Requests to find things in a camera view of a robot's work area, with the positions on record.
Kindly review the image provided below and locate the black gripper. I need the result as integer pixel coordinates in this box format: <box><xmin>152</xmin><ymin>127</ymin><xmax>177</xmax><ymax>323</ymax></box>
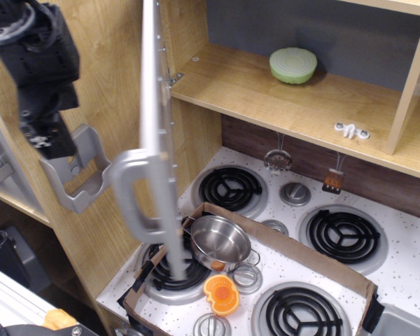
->
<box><xmin>0</xmin><ymin>3</ymin><xmax>80</xmax><ymax>160</ymax></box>

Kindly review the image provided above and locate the grey toy microwave door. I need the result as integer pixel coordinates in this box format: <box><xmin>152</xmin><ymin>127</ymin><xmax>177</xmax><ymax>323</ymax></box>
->
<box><xmin>111</xmin><ymin>1</ymin><xmax>186</xmax><ymax>280</ymax></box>

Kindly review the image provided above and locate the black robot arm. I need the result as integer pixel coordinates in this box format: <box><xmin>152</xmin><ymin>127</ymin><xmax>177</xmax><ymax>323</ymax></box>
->
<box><xmin>0</xmin><ymin>1</ymin><xmax>80</xmax><ymax>160</ymax></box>

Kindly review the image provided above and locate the back left stove burner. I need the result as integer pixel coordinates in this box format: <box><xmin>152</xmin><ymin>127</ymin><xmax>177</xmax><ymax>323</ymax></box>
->
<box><xmin>190</xmin><ymin>165</ymin><xmax>269</xmax><ymax>219</ymax></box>

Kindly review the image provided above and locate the stove burner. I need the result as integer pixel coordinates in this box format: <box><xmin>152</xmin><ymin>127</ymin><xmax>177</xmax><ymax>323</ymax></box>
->
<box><xmin>144</xmin><ymin>232</ymin><xmax>214</xmax><ymax>306</ymax></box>
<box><xmin>298</xmin><ymin>204</ymin><xmax>389</xmax><ymax>276</ymax></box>
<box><xmin>190</xmin><ymin>165</ymin><xmax>269</xmax><ymax>219</ymax></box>
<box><xmin>251</xmin><ymin>281</ymin><xmax>352</xmax><ymax>336</ymax></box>

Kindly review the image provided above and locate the stainless steel pot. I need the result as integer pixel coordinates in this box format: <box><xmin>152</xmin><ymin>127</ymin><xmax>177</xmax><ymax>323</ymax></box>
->
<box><xmin>183</xmin><ymin>214</ymin><xmax>260</xmax><ymax>272</ymax></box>

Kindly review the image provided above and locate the front left stove burner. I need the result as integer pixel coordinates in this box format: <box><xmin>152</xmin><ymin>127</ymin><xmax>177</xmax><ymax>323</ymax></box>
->
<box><xmin>144</xmin><ymin>232</ymin><xmax>214</xmax><ymax>306</ymax></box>

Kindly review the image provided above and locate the hanging metal strainer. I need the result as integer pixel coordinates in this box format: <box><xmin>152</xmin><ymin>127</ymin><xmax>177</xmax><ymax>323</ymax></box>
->
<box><xmin>263</xmin><ymin>133</ymin><xmax>293</xmax><ymax>175</ymax></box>

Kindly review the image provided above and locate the orange toy fruit half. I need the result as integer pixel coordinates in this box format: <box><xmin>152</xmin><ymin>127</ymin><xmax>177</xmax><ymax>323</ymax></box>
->
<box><xmin>203</xmin><ymin>274</ymin><xmax>240</xmax><ymax>317</ymax></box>

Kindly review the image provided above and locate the grey centre stove knob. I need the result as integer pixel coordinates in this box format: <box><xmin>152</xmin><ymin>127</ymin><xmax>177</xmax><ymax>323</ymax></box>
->
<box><xmin>228</xmin><ymin>262</ymin><xmax>263</xmax><ymax>295</ymax></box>

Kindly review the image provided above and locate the grey stove knob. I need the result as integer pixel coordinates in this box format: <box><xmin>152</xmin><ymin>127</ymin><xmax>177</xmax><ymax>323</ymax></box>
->
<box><xmin>193</xmin><ymin>314</ymin><xmax>232</xmax><ymax>336</ymax></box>
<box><xmin>261</xmin><ymin>219</ymin><xmax>289</xmax><ymax>236</ymax></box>
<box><xmin>228</xmin><ymin>262</ymin><xmax>263</xmax><ymax>295</ymax></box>
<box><xmin>279</xmin><ymin>182</ymin><xmax>311</xmax><ymax>207</ymax></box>

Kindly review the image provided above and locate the grey middle stove knob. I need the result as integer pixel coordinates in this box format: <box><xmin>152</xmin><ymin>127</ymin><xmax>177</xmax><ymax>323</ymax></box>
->
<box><xmin>261</xmin><ymin>219</ymin><xmax>289</xmax><ymax>236</ymax></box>

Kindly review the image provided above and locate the grey front stove knob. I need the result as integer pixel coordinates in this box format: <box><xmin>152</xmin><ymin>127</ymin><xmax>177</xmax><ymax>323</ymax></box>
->
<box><xmin>193</xmin><ymin>314</ymin><xmax>232</xmax><ymax>336</ymax></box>

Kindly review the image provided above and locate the grey back stove knob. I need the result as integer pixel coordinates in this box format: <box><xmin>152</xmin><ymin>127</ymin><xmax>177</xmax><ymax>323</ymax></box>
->
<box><xmin>279</xmin><ymin>182</ymin><xmax>311</xmax><ymax>207</ymax></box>

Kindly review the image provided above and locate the green toy cabbage half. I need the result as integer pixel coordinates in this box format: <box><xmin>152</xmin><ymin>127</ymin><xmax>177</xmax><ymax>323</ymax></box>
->
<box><xmin>269</xmin><ymin>48</ymin><xmax>318</xmax><ymax>85</ymax></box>

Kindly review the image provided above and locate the hanging brown toy spatula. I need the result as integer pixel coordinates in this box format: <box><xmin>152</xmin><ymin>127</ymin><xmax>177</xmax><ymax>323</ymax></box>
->
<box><xmin>322</xmin><ymin>153</ymin><xmax>346</xmax><ymax>195</ymax></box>

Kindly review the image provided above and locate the white door latch clip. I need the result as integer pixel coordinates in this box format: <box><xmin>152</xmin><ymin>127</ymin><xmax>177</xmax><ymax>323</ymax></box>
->
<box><xmin>334</xmin><ymin>122</ymin><xmax>370</xmax><ymax>139</ymax></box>

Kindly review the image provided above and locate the front right stove burner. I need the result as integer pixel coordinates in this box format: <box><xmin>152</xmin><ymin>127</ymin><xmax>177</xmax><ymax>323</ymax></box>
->
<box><xmin>251</xmin><ymin>281</ymin><xmax>352</xmax><ymax>336</ymax></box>

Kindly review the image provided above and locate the back right stove burner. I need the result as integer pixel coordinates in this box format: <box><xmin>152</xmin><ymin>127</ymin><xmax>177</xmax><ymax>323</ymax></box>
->
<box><xmin>298</xmin><ymin>204</ymin><xmax>389</xmax><ymax>276</ymax></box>

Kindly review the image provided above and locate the grey wall phone holder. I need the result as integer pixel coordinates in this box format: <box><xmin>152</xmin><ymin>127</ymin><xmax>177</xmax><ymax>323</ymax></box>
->
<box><xmin>39</xmin><ymin>124</ymin><xmax>111</xmax><ymax>214</ymax></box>

